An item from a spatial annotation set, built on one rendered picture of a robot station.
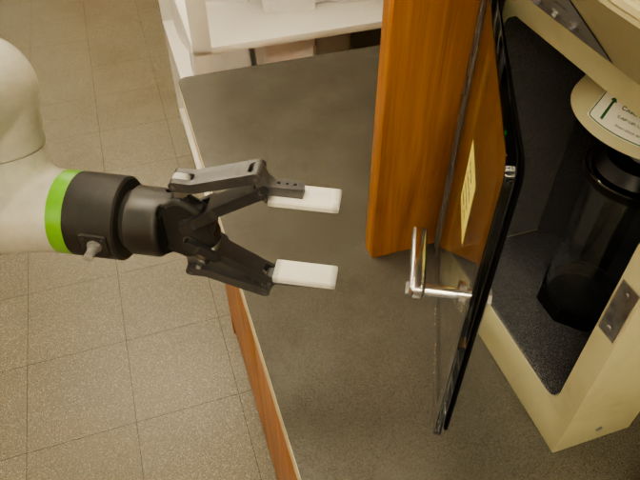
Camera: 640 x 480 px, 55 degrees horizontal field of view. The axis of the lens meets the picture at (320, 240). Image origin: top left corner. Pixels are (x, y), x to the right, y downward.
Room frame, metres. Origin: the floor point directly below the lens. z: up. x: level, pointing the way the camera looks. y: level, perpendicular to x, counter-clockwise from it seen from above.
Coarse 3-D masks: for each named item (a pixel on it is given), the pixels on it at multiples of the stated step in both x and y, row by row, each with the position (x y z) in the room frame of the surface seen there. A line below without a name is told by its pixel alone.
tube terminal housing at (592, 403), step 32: (512, 0) 0.61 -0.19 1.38; (544, 32) 0.55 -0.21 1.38; (576, 64) 0.50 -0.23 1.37; (608, 64) 0.47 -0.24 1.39; (512, 352) 0.45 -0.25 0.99; (608, 352) 0.34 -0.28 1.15; (512, 384) 0.43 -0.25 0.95; (576, 384) 0.35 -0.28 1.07; (608, 384) 0.35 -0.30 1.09; (544, 416) 0.37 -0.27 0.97; (576, 416) 0.34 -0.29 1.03; (608, 416) 0.36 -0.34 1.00
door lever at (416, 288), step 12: (420, 228) 0.46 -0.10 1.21; (420, 240) 0.44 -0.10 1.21; (420, 252) 0.42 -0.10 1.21; (420, 264) 0.41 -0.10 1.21; (420, 276) 0.39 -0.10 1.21; (408, 288) 0.38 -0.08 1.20; (420, 288) 0.38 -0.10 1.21; (432, 288) 0.38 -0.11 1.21; (444, 288) 0.38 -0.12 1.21; (456, 288) 0.38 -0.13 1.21; (456, 300) 0.37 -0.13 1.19
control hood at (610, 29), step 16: (576, 0) 0.39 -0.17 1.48; (592, 0) 0.36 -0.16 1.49; (608, 0) 0.34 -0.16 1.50; (624, 0) 0.33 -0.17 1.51; (592, 16) 0.38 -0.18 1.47; (608, 16) 0.35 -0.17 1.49; (624, 16) 0.33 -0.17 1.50; (592, 32) 0.41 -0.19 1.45; (608, 32) 0.38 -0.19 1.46; (624, 32) 0.34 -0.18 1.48; (608, 48) 0.40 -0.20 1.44; (624, 48) 0.37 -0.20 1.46; (624, 64) 0.39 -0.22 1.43
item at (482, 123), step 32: (480, 32) 0.61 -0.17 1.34; (480, 64) 0.56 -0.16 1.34; (480, 96) 0.52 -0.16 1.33; (480, 128) 0.48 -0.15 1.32; (512, 128) 0.38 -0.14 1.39; (480, 160) 0.44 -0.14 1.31; (512, 160) 0.34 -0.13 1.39; (480, 192) 0.40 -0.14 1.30; (448, 224) 0.56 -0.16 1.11; (480, 224) 0.37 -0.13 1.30; (448, 256) 0.50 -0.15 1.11; (480, 256) 0.34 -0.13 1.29; (480, 288) 0.33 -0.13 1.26; (448, 320) 0.41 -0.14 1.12; (448, 352) 0.36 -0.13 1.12; (448, 384) 0.33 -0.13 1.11
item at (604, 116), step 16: (592, 80) 0.52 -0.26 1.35; (576, 96) 0.52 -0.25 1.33; (592, 96) 0.50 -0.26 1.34; (608, 96) 0.48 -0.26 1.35; (576, 112) 0.50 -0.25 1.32; (592, 112) 0.48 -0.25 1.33; (608, 112) 0.47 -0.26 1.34; (624, 112) 0.46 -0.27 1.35; (592, 128) 0.47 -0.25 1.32; (608, 128) 0.46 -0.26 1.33; (624, 128) 0.45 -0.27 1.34; (608, 144) 0.45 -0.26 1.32; (624, 144) 0.44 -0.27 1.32
